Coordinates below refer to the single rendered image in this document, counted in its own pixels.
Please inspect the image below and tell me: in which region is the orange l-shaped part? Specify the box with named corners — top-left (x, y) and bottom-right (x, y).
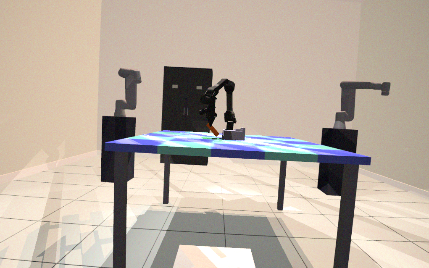
top-left (206, 123), bottom-right (219, 136)

